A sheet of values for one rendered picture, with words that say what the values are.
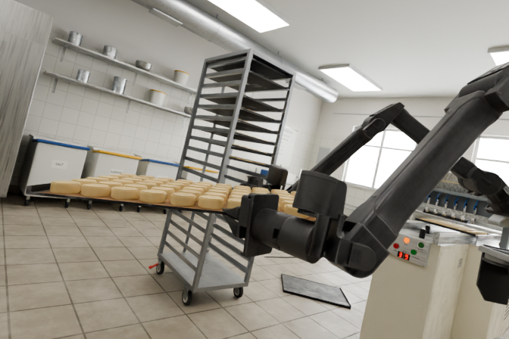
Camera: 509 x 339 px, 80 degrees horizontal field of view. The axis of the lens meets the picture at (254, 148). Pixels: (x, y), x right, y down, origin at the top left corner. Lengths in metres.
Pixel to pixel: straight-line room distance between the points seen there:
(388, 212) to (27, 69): 3.65
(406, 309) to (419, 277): 0.20
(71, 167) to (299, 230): 3.87
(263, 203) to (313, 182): 0.10
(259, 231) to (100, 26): 4.65
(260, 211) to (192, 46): 5.08
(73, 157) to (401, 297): 3.60
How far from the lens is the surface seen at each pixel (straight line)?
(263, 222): 0.48
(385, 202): 0.49
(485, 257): 1.15
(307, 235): 0.44
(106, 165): 4.26
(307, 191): 0.45
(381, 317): 2.23
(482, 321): 2.78
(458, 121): 0.59
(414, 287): 2.12
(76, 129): 4.81
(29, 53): 3.86
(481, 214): 2.80
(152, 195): 0.61
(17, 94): 3.82
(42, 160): 4.13
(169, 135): 5.22
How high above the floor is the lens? 1.06
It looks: 2 degrees up
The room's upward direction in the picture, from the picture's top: 13 degrees clockwise
